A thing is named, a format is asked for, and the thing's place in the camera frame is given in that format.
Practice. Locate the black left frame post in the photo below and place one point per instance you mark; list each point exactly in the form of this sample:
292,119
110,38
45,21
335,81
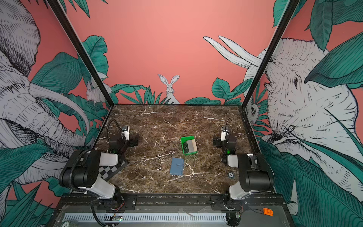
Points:
76,42

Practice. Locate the white slotted cable duct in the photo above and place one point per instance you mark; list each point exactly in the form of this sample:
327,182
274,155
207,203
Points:
165,217

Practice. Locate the blue leather card holder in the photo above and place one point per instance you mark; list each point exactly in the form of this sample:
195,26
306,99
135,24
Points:
177,167

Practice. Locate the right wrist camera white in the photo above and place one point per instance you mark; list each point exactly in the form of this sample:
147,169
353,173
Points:
224,132

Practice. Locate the stack of credit cards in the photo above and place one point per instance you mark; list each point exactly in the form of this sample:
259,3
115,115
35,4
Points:
191,146

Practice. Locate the black white checkerboard plate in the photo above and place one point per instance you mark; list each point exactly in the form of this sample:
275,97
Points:
107,172

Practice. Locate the orange connector clip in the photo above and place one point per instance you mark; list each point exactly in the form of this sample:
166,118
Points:
268,212

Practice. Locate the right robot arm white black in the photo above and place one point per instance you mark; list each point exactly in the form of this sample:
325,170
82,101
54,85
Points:
254,173

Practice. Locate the black frame post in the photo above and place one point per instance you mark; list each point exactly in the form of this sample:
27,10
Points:
288,12
76,42

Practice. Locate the black right frame post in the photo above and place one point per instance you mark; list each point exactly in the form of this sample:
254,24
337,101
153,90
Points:
288,12

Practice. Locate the green plastic card tray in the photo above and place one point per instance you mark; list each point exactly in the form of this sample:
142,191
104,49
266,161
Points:
183,143

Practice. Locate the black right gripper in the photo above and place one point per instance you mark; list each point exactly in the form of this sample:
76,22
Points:
219,145

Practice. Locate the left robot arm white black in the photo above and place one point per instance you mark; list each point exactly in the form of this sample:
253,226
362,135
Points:
88,171

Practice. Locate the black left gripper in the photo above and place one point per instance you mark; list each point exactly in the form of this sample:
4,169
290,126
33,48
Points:
131,143

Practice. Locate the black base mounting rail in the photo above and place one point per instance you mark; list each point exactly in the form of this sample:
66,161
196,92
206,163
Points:
217,202

